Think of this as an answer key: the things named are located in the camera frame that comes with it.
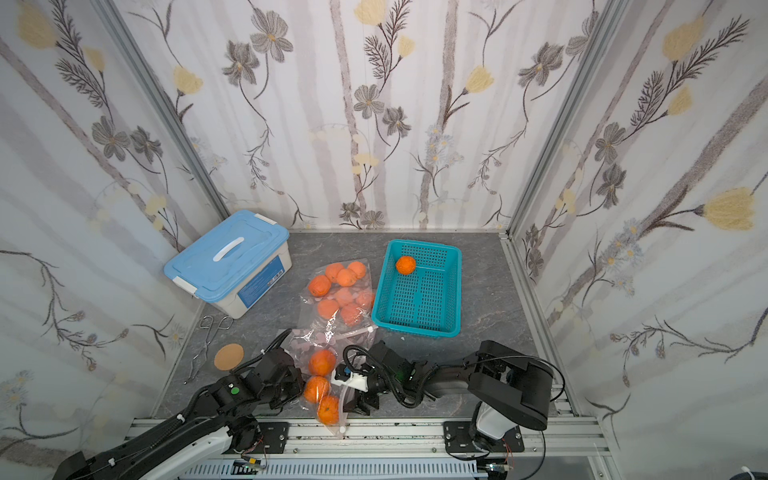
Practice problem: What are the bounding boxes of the orange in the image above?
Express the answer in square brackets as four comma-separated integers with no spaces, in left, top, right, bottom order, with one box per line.
[308,349,337,377]
[395,256,417,276]
[316,395,340,426]

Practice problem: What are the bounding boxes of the clear zip-top bag front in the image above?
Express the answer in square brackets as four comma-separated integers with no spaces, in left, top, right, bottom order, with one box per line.
[283,326,376,438]

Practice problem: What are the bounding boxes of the clear zip-top bag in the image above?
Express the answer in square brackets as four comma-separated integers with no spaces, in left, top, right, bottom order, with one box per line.
[283,326,376,438]
[300,258,375,332]

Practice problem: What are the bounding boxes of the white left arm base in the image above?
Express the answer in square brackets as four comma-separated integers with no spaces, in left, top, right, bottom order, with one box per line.
[134,419,290,480]

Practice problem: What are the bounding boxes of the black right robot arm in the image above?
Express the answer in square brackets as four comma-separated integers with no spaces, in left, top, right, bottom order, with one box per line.
[340,340,559,431]

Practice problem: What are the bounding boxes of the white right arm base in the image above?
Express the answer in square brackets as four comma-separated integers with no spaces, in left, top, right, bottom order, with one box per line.
[443,402,525,459]

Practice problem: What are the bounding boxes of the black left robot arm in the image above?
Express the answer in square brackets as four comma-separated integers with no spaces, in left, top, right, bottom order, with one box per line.
[54,328,304,479]

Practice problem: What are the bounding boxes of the clear zip-top bag rear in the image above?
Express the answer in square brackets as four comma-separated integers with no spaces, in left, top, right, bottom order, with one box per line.
[300,258,375,332]

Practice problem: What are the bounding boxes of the blue lid storage box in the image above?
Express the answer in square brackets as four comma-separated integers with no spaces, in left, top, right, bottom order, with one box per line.
[163,210,292,319]

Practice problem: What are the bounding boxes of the teal plastic basket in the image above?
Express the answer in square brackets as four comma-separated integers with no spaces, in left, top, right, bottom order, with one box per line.
[372,239,462,338]

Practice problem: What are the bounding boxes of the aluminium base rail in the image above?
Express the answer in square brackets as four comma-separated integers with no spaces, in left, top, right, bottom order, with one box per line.
[125,417,613,480]

